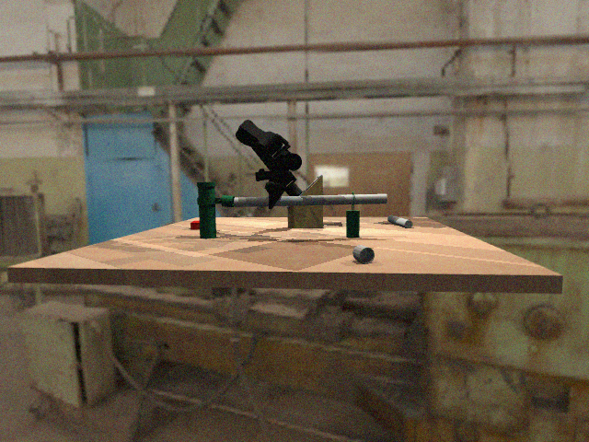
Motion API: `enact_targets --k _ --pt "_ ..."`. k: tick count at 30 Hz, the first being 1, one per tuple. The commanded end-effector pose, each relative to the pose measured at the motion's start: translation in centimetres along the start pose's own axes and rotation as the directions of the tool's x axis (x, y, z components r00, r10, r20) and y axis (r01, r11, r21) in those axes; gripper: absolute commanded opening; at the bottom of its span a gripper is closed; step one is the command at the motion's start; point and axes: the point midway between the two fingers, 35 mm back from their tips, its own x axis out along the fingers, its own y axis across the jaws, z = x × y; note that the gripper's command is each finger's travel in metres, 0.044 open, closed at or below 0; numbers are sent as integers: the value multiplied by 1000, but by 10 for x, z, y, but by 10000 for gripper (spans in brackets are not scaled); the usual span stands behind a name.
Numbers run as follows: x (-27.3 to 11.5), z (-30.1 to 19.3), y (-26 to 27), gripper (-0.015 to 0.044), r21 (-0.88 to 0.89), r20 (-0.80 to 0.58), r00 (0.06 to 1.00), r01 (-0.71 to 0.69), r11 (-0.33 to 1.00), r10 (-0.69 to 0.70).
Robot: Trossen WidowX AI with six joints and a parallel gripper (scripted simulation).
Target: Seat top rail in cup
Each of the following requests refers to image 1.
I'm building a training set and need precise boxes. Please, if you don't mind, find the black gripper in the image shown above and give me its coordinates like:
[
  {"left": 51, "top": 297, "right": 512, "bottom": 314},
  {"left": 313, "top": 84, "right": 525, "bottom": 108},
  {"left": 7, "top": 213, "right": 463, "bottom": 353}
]
[{"left": 265, "top": 165, "right": 289, "bottom": 209}]

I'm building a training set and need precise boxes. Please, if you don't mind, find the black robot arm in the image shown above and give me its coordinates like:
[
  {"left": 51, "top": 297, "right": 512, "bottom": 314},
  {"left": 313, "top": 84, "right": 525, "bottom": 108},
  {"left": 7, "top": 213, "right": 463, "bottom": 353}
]
[{"left": 236, "top": 119, "right": 302, "bottom": 196}]

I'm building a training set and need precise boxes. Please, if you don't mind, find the green capped post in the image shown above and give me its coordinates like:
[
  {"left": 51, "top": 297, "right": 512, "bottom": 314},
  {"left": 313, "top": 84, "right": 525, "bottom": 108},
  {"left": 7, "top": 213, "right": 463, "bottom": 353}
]
[{"left": 197, "top": 182, "right": 216, "bottom": 238}]

